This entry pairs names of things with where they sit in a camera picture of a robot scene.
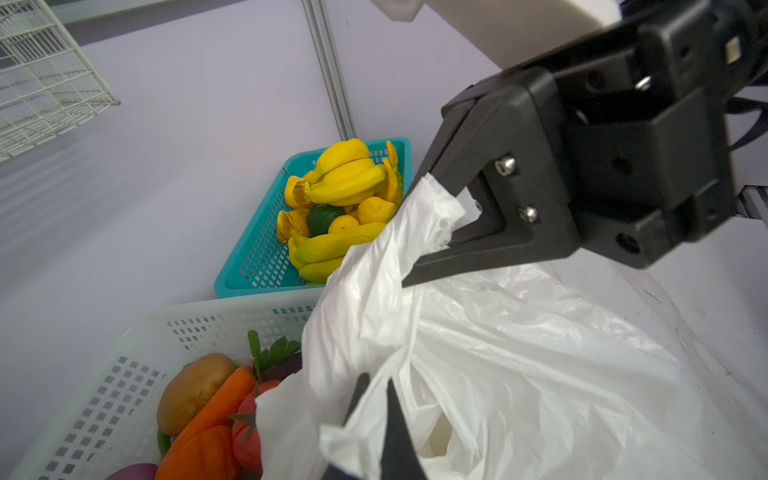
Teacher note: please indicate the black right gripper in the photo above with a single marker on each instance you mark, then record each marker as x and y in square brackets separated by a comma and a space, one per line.
[655, 113]

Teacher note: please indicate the teal plastic fruit basket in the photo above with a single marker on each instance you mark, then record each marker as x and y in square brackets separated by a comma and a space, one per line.
[260, 262]

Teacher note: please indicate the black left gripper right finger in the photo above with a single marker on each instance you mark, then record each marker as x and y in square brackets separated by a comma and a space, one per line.
[399, 460]

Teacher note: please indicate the dark purple toy eggplant right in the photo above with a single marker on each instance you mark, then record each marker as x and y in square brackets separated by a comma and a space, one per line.
[284, 369]

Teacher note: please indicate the brown toy potato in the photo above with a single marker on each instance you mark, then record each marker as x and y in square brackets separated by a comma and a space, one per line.
[190, 390]

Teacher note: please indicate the green toy avocado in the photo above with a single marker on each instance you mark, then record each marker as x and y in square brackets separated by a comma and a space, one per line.
[320, 217]

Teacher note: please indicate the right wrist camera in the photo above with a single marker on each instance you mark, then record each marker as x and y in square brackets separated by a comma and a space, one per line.
[509, 32]

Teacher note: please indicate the yellow-green toy mango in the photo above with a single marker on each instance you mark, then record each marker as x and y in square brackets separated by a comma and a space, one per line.
[318, 257]

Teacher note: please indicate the toy banana bunch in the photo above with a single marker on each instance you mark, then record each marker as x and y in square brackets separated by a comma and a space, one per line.
[344, 175]

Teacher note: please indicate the purple toy onion back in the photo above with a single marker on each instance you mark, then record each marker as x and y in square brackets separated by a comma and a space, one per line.
[139, 471]

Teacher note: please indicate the white wire wall basket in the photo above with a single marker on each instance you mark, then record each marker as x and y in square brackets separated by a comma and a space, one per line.
[48, 85]

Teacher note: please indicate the red toy tomato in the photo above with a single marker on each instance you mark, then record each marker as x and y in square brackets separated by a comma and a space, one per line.
[245, 437]

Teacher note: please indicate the white plastic grocery bag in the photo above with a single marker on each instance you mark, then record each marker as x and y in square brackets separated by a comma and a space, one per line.
[491, 386]

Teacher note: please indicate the toy carrot back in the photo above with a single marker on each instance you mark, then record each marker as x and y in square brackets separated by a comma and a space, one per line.
[222, 407]

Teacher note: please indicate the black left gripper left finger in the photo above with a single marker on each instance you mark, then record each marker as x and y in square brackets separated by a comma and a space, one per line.
[363, 381]

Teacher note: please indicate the white plastic vegetable basket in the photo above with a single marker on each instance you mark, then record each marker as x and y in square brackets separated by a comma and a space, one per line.
[111, 424]

